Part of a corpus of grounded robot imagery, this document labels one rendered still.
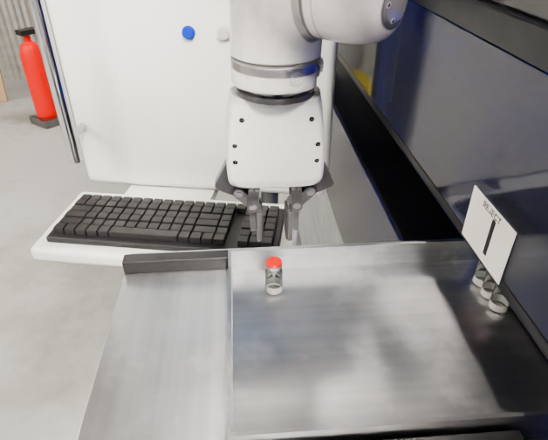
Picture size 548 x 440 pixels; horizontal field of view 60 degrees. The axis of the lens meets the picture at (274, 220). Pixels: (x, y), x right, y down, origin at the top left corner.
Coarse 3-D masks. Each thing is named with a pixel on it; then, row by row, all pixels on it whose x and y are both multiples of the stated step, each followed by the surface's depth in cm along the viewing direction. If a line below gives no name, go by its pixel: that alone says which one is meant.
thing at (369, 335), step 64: (256, 256) 62; (320, 256) 63; (384, 256) 63; (448, 256) 64; (256, 320) 55; (320, 320) 55; (384, 320) 55; (448, 320) 55; (512, 320) 55; (256, 384) 48; (320, 384) 48; (384, 384) 48; (448, 384) 48; (512, 384) 48
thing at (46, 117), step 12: (24, 36) 302; (24, 48) 303; (36, 48) 306; (24, 60) 306; (36, 60) 307; (24, 72) 312; (36, 72) 310; (36, 84) 314; (48, 84) 319; (36, 96) 318; (48, 96) 321; (36, 108) 325; (48, 108) 324; (36, 120) 328; (48, 120) 324
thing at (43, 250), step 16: (128, 192) 96; (144, 192) 96; (160, 192) 96; (176, 192) 96; (192, 192) 96; (208, 192) 96; (32, 256) 81; (48, 256) 80; (64, 256) 80; (80, 256) 79; (96, 256) 79; (112, 256) 79
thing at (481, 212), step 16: (480, 192) 47; (480, 208) 47; (464, 224) 51; (480, 224) 47; (496, 224) 44; (480, 240) 48; (496, 240) 45; (512, 240) 42; (480, 256) 48; (496, 256) 45; (496, 272) 45
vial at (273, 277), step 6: (270, 270) 57; (276, 270) 57; (282, 270) 58; (270, 276) 57; (276, 276) 57; (282, 276) 58; (270, 282) 58; (276, 282) 58; (282, 282) 59; (270, 288) 58; (276, 288) 58; (282, 288) 59; (276, 294) 59
